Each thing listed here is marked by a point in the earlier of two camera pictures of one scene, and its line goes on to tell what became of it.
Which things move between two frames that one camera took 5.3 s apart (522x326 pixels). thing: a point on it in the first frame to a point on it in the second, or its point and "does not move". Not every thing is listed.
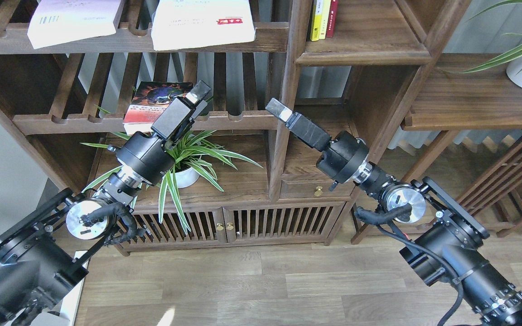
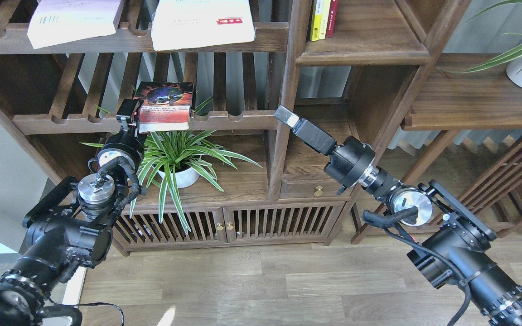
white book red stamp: (179, 24) does not move
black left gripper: (176, 122) to (127, 114)
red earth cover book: (149, 100) does not move
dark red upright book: (331, 21) does not move
